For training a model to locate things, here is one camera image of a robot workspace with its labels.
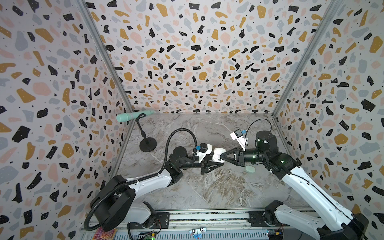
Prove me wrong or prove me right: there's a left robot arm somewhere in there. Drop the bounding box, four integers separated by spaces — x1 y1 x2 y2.
84 145 226 232

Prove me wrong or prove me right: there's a left corner aluminium profile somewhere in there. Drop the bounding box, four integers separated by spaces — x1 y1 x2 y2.
75 0 134 112

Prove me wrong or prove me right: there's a right corner aluminium profile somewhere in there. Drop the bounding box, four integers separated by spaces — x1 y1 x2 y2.
272 0 344 118

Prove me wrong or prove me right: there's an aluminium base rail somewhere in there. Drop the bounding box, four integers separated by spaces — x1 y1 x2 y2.
113 208 337 240

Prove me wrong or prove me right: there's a small toy car sticker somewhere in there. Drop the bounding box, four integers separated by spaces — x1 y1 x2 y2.
189 227 207 240

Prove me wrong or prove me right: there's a colourful card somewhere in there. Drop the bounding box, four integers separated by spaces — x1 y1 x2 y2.
92 228 118 240

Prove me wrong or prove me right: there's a black microphone stand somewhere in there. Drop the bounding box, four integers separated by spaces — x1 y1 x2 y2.
135 113 157 153

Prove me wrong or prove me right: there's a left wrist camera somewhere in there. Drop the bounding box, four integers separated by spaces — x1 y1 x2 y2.
194 143 212 163

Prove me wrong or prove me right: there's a mint green microphone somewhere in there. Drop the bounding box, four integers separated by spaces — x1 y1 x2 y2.
116 110 155 123

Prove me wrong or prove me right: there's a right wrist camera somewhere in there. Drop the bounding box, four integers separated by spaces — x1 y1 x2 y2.
230 129 248 151

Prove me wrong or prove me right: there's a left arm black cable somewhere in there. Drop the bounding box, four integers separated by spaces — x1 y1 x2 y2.
83 128 199 232

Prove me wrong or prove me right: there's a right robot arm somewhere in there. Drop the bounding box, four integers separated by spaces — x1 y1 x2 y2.
213 130 369 240

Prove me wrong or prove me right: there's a mint green charging case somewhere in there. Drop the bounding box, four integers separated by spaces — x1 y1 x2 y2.
245 166 256 174

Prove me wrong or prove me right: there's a corner aluminium profile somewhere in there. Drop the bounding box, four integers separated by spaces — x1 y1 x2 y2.
272 0 344 118
75 0 134 112

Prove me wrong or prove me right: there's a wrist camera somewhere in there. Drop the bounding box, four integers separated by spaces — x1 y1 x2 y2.
230 129 248 151
194 143 212 163

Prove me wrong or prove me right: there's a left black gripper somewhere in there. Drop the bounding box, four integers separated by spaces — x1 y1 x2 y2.
179 151 224 176

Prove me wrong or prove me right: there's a white charging case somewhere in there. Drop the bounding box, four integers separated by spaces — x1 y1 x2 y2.
212 148 227 163

